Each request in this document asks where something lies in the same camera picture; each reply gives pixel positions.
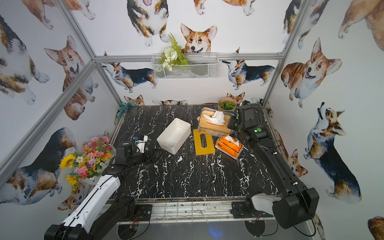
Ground white wire wall basket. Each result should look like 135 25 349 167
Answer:
151 53 219 80

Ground light wooden slotted lid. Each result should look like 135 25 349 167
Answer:
198 110 232 134

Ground yellow wooden slotted lid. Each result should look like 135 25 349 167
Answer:
193 129 215 156

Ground pink plant pot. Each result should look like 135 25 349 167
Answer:
218 97 237 112

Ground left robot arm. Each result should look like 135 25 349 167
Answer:
44 142 160 240

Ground clear plastic tissue box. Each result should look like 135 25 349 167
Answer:
198 107 235 137

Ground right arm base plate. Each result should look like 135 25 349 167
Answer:
230 202 273 219

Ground colourful flower bouquet planter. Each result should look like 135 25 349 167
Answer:
59 136 115 191

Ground white rectangular tissue box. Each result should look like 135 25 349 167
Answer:
157 118 191 155

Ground green cloth at corner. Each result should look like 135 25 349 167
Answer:
116 102 138 121

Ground orange tissue pack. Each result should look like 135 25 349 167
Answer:
203 111 226 126
215 135 244 160

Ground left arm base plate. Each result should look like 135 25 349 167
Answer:
125 204 153 222

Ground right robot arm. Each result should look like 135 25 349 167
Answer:
228 105 320 229

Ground white flowers with fern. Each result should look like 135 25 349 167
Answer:
158 34 190 71

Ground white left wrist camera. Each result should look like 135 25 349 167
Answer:
134 135 148 154

